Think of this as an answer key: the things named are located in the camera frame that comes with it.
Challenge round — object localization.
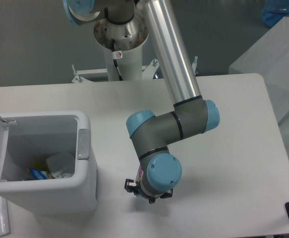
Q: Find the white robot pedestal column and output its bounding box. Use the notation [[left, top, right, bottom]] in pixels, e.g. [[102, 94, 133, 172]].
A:
[[94, 13, 148, 81]]

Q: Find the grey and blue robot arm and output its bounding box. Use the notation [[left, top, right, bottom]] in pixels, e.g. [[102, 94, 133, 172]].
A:
[[62, 0, 220, 204]]

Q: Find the clear plastic wrapper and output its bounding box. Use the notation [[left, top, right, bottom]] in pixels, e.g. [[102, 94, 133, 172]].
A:
[[46, 151, 75, 179]]

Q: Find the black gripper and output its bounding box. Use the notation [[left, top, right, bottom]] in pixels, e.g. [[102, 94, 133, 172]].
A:
[[124, 178, 173, 204]]

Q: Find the blue plastic bag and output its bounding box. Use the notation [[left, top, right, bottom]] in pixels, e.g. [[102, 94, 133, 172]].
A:
[[261, 0, 289, 28]]

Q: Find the white trash can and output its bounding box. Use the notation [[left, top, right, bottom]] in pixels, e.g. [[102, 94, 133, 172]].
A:
[[0, 111, 97, 215]]

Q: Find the blue yellow snack wrapper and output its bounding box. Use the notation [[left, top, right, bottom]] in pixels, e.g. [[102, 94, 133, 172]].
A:
[[26, 162, 52, 180]]

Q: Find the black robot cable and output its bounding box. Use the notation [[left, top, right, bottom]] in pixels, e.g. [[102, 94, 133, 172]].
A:
[[111, 39, 123, 81]]

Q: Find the white metal base bracket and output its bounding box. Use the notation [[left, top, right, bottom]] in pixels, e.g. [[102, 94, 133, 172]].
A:
[[72, 56, 198, 83]]

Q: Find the clear plastic water bottle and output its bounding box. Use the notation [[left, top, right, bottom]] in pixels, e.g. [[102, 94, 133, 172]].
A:
[[135, 164, 145, 199]]

